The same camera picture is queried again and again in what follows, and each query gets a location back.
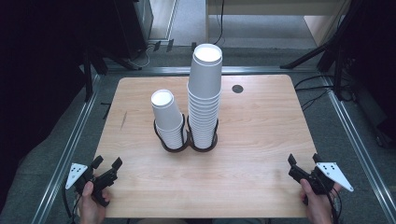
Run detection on short stack of white cups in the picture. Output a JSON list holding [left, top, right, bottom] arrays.
[[150, 89, 189, 150]]

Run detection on tall stack of white cups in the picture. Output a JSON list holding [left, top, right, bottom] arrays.
[[186, 43, 224, 150]]

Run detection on hanging black cable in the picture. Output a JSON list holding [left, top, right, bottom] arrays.
[[208, 0, 226, 47]]

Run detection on aluminium frame rail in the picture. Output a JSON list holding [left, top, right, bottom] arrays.
[[104, 64, 320, 77], [30, 74, 106, 224], [320, 74, 396, 223]]

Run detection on black metal stand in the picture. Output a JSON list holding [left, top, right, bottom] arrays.
[[81, 46, 143, 103]]

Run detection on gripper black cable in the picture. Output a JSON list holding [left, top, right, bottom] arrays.
[[323, 186, 344, 224], [62, 181, 78, 224]]

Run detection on black floor cables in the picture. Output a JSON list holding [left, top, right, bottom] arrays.
[[293, 74, 356, 112]]

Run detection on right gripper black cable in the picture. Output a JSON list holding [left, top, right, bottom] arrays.
[[323, 186, 344, 224]]

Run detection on black tripod stand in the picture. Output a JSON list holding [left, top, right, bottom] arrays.
[[279, 0, 365, 102]]

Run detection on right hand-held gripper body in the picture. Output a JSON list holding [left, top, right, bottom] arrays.
[[288, 161, 355, 197]]

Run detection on black cabinet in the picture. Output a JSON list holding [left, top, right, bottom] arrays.
[[113, 0, 154, 61]]

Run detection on black wire cup holder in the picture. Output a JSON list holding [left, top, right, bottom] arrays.
[[152, 113, 219, 153]]

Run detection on person's left hand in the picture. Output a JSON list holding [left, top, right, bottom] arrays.
[[78, 180, 111, 224]]

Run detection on light wooden furniture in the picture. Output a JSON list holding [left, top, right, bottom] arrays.
[[205, 0, 353, 48]]

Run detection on white floor cable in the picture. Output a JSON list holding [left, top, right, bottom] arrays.
[[132, 45, 155, 69]]

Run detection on person's right hand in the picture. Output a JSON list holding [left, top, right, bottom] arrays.
[[299, 178, 343, 224]]

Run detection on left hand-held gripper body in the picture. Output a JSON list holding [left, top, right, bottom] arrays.
[[64, 162, 120, 208]]

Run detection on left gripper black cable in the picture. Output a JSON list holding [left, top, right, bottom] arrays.
[[62, 181, 78, 224]]

